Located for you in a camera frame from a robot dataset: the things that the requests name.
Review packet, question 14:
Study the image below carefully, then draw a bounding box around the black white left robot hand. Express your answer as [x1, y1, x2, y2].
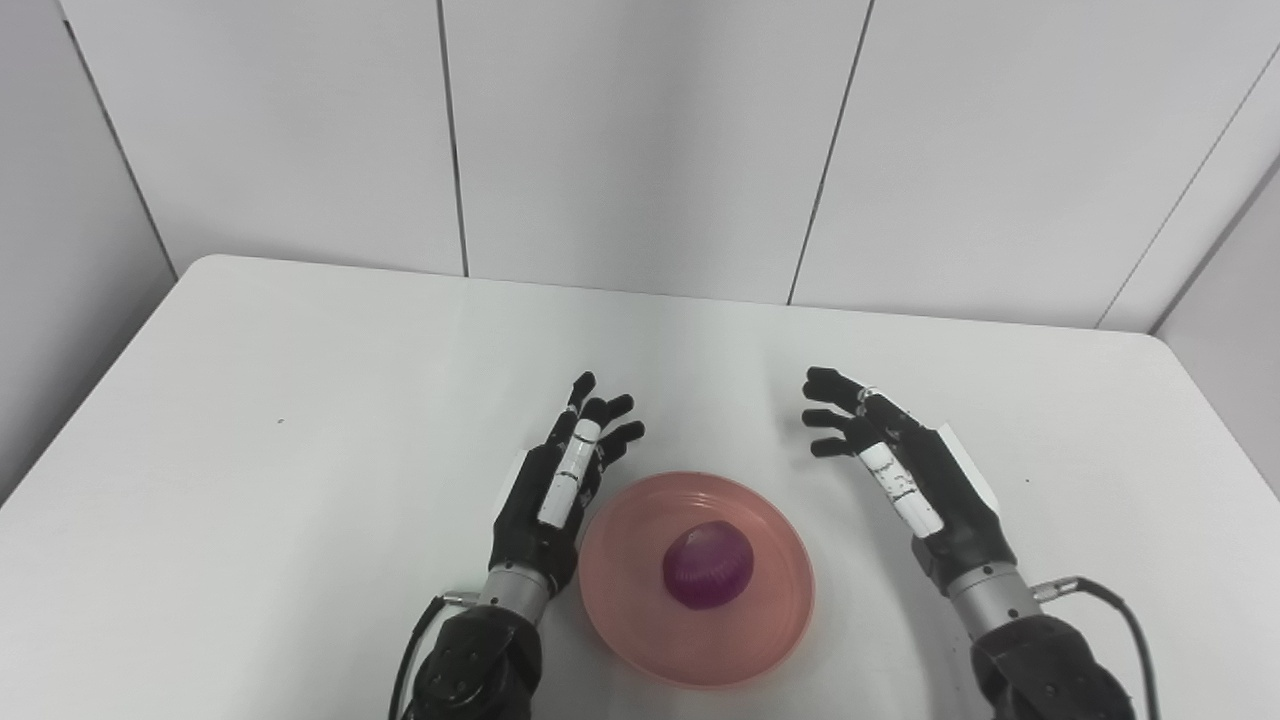
[488, 372, 647, 601]

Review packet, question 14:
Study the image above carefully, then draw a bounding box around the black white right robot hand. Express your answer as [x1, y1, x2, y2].
[801, 366, 1019, 599]

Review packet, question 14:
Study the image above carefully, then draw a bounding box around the pink round plate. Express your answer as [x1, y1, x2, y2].
[578, 472, 816, 690]

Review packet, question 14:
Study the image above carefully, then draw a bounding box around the purple red onion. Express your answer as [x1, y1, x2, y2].
[661, 520, 756, 611]

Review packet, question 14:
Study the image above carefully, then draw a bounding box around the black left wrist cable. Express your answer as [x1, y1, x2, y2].
[388, 590, 481, 720]

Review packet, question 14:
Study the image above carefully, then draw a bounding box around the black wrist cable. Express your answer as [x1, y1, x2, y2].
[388, 590, 481, 720]
[1030, 575, 1161, 720]

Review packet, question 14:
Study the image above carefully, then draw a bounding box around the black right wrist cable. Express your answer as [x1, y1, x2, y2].
[1030, 575, 1161, 720]

